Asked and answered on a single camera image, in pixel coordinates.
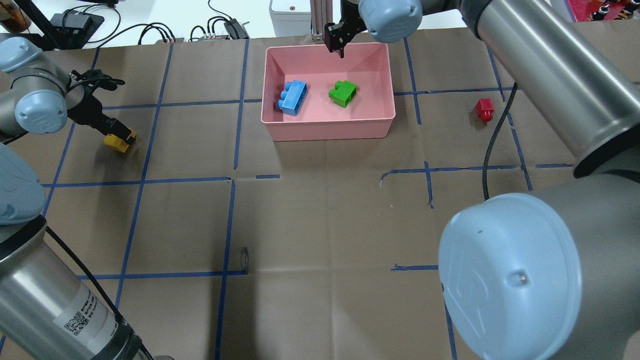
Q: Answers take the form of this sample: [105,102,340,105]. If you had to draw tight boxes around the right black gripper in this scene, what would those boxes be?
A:
[323,0,367,59]

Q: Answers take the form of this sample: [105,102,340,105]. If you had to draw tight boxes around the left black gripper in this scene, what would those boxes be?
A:
[66,70,137,144]

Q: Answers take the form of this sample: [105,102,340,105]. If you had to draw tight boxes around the yellow toy block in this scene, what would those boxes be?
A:
[103,134,133,153]

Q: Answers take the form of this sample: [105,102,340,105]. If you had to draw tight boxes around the green toy block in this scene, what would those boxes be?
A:
[327,80,358,109]

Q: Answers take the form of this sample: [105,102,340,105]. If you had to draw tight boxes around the blue toy block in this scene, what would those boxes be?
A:
[276,80,307,116]

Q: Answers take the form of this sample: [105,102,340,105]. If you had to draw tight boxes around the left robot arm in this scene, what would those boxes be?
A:
[0,36,153,360]

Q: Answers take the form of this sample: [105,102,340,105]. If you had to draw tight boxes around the pink plastic box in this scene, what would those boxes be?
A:
[260,42,396,142]

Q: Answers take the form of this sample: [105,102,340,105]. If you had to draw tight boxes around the white square device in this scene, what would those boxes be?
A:
[269,0,312,37]

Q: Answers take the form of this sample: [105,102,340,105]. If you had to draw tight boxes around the black usb hub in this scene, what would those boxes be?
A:
[224,18,249,40]

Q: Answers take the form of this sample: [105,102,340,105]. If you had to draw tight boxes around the red toy block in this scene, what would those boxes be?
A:
[475,98,495,123]

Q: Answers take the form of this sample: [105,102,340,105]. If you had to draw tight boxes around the aluminium frame post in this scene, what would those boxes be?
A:
[310,0,334,42]

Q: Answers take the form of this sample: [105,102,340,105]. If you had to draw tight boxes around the black box with cables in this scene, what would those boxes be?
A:
[50,10,105,50]

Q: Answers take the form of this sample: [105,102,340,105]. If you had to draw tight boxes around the black cable bundle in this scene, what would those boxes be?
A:
[135,22,177,46]

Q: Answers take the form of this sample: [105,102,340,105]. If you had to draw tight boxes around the black corrugated cable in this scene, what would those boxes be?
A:
[481,82,518,202]

